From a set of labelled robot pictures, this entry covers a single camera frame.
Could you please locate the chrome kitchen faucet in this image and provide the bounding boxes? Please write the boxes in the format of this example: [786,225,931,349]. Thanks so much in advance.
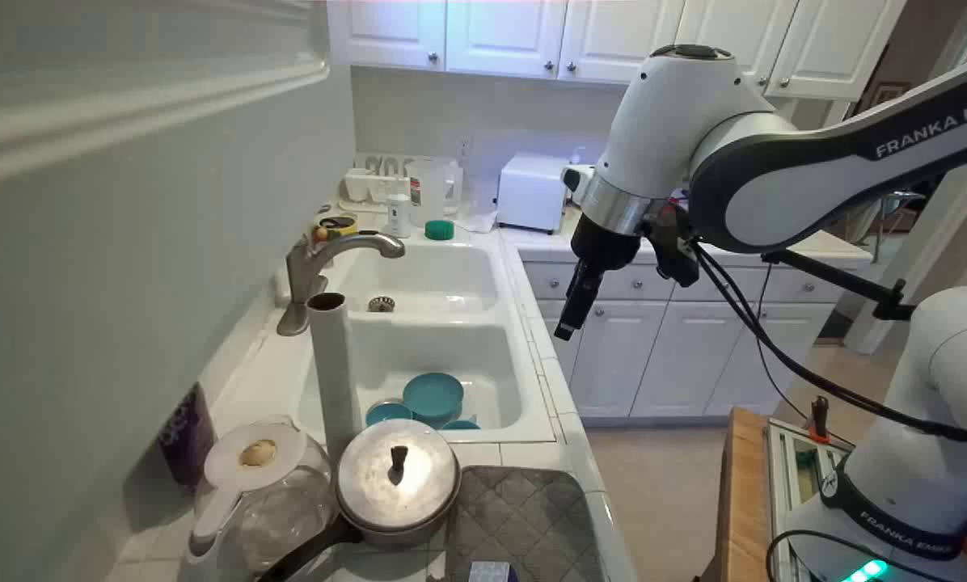
[280,230,404,335]

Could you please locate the green cup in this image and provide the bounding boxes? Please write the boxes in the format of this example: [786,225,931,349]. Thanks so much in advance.
[424,220,455,243]

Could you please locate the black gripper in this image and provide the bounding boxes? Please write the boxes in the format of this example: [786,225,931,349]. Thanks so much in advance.
[553,215,699,339]

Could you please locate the teal plastic plate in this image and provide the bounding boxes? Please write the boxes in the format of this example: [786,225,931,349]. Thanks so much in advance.
[367,373,476,430]

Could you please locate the steel pot with lid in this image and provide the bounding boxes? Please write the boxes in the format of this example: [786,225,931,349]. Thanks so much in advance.
[330,417,467,543]

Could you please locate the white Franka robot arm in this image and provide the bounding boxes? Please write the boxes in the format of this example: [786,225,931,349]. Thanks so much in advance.
[558,45,967,582]

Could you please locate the clear kettle white handle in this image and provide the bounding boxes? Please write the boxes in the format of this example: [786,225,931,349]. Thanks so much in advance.
[183,417,334,582]

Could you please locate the grey quilted drying mat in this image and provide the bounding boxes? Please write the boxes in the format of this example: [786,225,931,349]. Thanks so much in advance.
[285,463,605,582]

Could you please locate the white lower cabinets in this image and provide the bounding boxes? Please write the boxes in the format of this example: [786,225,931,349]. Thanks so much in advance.
[524,254,841,422]

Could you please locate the white toaster appliance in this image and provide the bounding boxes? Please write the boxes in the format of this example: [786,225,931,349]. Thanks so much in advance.
[497,155,566,233]

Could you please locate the white dish rack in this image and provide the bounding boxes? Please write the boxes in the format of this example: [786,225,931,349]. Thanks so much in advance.
[336,152,467,224]

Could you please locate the white cabinets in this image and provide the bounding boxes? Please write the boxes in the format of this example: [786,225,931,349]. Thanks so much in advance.
[336,0,906,100]
[524,254,841,422]

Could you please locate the white double kitchen sink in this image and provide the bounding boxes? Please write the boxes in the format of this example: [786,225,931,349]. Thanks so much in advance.
[316,238,553,444]

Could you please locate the white upper cabinets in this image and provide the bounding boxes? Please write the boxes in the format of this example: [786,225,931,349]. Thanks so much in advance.
[336,0,906,100]

